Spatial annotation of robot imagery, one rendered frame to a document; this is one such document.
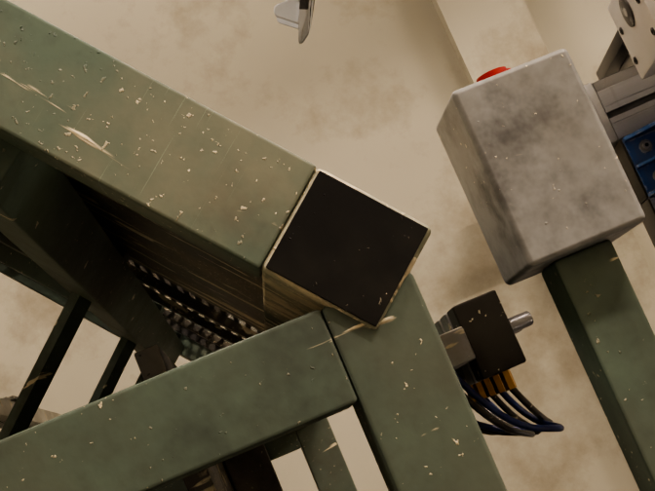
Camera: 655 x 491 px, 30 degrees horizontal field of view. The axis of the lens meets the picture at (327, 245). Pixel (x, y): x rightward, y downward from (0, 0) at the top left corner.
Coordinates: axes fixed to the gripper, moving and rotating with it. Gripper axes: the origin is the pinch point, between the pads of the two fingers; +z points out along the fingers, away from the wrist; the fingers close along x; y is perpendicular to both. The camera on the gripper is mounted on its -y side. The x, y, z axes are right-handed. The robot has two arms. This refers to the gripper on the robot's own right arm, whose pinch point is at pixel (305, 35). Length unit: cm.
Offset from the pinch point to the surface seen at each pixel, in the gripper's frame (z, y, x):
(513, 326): 50, -34, 55
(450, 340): 52, -27, 59
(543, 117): 32, -34, 85
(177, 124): 36, -1, 89
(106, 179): 42, 5, 90
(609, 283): 47, -41, 82
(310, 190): 41, -13, 88
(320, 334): 54, -15, 88
